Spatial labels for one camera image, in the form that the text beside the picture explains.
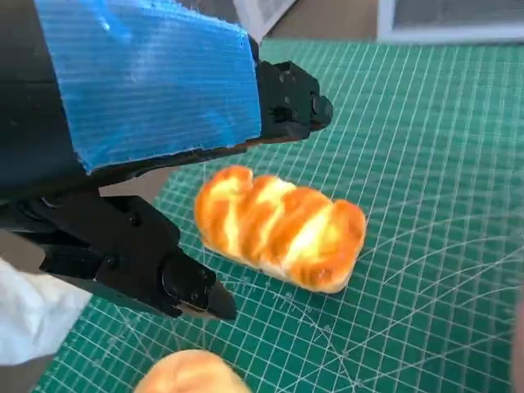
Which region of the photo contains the white framed mesh cabinet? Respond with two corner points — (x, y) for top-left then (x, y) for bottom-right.
(376, 0), (524, 44)

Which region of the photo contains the round toy bread bun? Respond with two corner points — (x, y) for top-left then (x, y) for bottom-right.
(133, 349), (253, 393)

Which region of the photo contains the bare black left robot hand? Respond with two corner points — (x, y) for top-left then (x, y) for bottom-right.
(0, 0), (335, 323)

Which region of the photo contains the green cutting mat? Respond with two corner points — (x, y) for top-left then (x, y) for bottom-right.
(32, 38), (524, 393)

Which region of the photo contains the white cabinet with perforated side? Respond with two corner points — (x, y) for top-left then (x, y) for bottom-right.
(233, 0), (299, 40)

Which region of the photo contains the braided toy bread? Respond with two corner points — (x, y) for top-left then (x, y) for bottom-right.
(193, 165), (368, 295)

